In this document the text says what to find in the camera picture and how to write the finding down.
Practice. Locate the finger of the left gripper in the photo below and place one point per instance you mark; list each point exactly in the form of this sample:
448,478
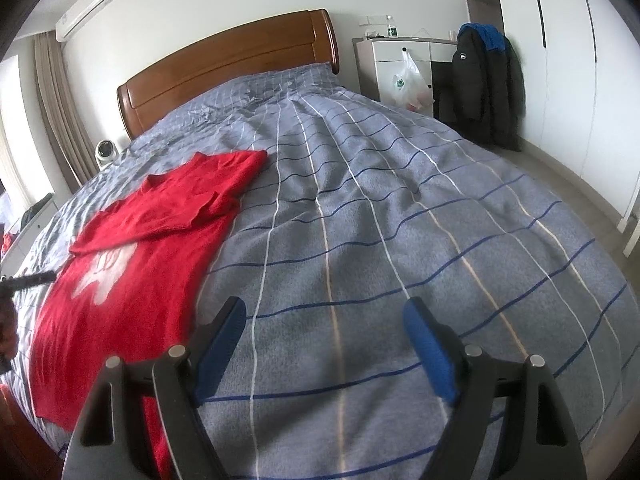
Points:
28,281

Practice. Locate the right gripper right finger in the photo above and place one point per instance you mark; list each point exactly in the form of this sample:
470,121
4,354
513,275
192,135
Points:
537,437

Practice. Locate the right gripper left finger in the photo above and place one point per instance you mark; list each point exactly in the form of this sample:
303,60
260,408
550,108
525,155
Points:
111,439

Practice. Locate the red rabbit sweater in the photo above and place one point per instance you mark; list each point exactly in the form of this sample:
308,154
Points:
134,273

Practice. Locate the dark clothes on bench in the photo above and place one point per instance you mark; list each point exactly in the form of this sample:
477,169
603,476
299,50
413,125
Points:
30,213

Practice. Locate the person's left hand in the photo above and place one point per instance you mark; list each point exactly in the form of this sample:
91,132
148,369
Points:
8,334

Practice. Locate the white window bench drawers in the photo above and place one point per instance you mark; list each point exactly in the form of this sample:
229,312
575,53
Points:
12,260

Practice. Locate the small white fan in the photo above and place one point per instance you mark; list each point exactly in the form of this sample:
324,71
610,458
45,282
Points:
106,152

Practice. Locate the brown curtain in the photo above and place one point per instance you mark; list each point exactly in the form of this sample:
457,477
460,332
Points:
67,134

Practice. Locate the grey plaid bed cover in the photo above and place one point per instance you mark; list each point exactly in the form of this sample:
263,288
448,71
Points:
359,207

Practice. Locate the white air conditioner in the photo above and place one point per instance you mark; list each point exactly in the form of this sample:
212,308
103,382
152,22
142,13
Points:
76,17

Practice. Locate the brown wooden headboard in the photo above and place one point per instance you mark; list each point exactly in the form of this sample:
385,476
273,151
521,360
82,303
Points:
278,43

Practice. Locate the black and blue jacket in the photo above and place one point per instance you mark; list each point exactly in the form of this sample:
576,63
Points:
480,93

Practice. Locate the white plastic bag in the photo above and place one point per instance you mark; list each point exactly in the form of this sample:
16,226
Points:
411,90

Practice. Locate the white bedside desk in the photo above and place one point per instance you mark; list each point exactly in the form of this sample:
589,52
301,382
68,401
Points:
380,62

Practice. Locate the white wardrobe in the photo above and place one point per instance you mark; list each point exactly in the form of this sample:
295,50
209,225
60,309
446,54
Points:
580,64

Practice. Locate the green bottle on desk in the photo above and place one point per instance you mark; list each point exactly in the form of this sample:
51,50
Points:
391,27

